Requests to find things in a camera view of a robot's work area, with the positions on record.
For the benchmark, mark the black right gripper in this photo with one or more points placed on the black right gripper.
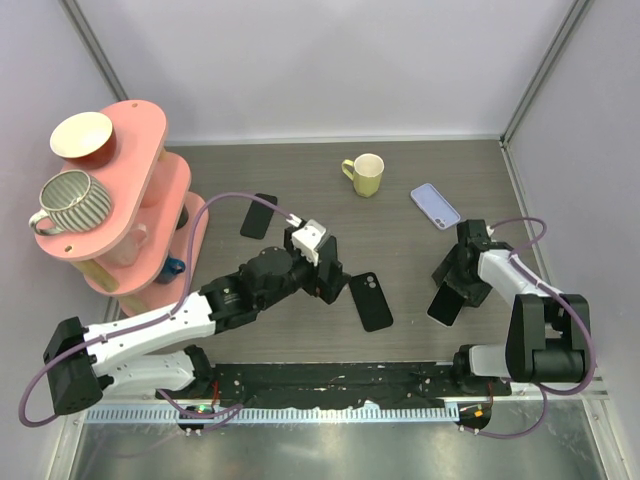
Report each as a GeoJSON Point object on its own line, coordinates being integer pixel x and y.
{"type": "Point", "coordinates": [475, 293]}

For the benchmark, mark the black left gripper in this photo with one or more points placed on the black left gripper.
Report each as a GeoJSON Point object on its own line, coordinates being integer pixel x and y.
{"type": "Point", "coordinates": [318, 286]}

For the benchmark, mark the silver-edged smartphone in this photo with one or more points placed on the silver-edged smartphone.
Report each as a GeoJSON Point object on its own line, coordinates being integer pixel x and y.
{"type": "Point", "coordinates": [446, 306]}

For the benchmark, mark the black phone case two holes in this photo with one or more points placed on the black phone case two holes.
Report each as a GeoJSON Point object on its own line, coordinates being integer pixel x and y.
{"type": "Point", "coordinates": [370, 302]}

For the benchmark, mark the lilac phone case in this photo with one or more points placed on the lilac phone case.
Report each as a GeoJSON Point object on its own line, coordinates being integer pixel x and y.
{"type": "Point", "coordinates": [435, 207]}

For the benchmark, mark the black smartphone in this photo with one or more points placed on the black smartphone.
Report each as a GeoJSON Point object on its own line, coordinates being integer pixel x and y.
{"type": "Point", "coordinates": [257, 220]}

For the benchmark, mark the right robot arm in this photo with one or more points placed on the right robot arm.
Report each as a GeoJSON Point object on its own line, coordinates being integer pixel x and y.
{"type": "Point", "coordinates": [548, 343]}

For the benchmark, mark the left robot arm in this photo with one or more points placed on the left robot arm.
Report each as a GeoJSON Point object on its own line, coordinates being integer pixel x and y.
{"type": "Point", "coordinates": [81, 360]}

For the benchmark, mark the yellow faceted mug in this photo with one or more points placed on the yellow faceted mug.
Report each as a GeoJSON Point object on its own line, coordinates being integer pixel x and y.
{"type": "Point", "coordinates": [365, 173]}

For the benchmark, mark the blue cup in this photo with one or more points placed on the blue cup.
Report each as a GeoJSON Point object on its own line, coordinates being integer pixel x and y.
{"type": "Point", "coordinates": [171, 268]}

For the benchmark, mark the pink tiered shelf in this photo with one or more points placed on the pink tiered shelf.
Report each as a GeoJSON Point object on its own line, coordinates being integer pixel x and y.
{"type": "Point", "coordinates": [147, 184]}

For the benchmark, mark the clear glass cup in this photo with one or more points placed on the clear glass cup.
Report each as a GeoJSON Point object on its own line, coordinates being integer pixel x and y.
{"type": "Point", "coordinates": [126, 252]}

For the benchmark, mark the striped grey mug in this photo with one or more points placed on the striped grey mug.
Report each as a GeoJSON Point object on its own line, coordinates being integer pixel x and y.
{"type": "Point", "coordinates": [72, 201]}

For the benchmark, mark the red bowl white inside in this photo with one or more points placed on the red bowl white inside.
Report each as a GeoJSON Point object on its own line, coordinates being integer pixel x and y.
{"type": "Point", "coordinates": [86, 140]}

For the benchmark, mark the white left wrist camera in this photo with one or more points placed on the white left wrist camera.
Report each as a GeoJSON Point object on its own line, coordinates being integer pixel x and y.
{"type": "Point", "coordinates": [307, 237]}

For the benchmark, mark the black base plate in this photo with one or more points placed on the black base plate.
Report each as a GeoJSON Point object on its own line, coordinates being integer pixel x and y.
{"type": "Point", "coordinates": [337, 386]}

